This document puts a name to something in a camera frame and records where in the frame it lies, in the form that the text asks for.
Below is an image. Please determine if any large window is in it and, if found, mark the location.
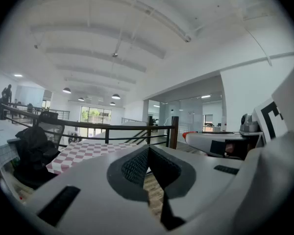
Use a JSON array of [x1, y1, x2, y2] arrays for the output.
[[80, 106, 112, 124]]

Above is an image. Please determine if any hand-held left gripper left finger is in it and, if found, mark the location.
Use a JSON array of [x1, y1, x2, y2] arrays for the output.
[[24, 144, 167, 235]]

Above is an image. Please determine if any red white checkered tablecloth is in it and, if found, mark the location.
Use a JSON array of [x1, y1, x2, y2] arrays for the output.
[[46, 140, 138, 175]]

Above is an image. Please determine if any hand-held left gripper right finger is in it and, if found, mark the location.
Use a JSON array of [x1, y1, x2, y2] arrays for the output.
[[149, 128, 294, 235]]

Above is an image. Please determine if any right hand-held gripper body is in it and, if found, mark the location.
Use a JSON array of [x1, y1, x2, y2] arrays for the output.
[[240, 55, 294, 160]]

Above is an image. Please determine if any black mesh office chair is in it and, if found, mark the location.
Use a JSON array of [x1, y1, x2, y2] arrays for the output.
[[37, 111, 66, 148]]

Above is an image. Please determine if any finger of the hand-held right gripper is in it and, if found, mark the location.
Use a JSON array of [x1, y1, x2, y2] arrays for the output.
[[185, 131, 243, 160]]

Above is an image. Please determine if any black metal railing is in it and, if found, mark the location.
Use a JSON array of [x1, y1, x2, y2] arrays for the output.
[[0, 101, 179, 149]]

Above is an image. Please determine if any grey gripper camera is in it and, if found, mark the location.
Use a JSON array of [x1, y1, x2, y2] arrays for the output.
[[239, 113, 260, 133]]

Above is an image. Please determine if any black jacket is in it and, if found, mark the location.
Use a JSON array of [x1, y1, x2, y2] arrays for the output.
[[13, 125, 61, 190]]

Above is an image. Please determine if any white grid pattern cloth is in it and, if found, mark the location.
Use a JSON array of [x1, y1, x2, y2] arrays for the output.
[[0, 119, 21, 170]]

